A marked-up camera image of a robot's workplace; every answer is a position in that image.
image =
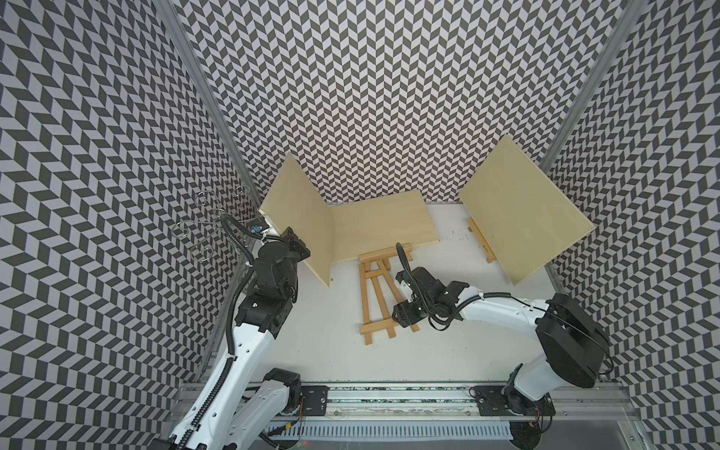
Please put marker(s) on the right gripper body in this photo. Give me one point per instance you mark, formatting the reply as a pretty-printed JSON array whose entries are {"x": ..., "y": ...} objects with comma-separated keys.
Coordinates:
[{"x": 412, "y": 312}]

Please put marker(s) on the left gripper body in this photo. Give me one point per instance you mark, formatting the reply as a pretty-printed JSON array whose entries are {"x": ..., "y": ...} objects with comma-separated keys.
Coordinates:
[{"x": 295, "y": 247}]

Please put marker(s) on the small wooden easel piece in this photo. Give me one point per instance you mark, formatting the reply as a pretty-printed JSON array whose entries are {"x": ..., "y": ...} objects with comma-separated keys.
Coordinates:
[{"x": 375, "y": 278}]

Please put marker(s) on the plywood board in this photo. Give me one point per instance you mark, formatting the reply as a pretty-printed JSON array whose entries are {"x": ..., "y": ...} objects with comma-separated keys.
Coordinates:
[
  {"x": 294, "y": 202},
  {"x": 380, "y": 223},
  {"x": 523, "y": 216}
]

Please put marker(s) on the wooden easel frame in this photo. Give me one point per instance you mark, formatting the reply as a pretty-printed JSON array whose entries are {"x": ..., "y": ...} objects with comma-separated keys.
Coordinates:
[{"x": 482, "y": 241}]

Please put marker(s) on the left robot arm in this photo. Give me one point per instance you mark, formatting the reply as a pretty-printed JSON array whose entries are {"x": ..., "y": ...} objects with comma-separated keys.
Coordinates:
[{"x": 229, "y": 414}]

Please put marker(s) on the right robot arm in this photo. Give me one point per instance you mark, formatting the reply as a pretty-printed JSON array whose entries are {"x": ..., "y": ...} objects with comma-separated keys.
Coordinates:
[{"x": 573, "y": 345}]

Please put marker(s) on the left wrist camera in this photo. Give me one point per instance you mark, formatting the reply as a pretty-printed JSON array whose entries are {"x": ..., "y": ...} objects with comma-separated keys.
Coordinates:
[{"x": 258, "y": 226}]

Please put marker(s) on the wire mug tree stand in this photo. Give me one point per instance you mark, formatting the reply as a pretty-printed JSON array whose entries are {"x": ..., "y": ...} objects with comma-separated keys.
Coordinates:
[{"x": 203, "y": 234}]

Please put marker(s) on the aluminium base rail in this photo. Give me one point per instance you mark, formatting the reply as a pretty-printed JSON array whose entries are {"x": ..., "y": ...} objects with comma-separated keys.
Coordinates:
[{"x": 416, "y": 411}]

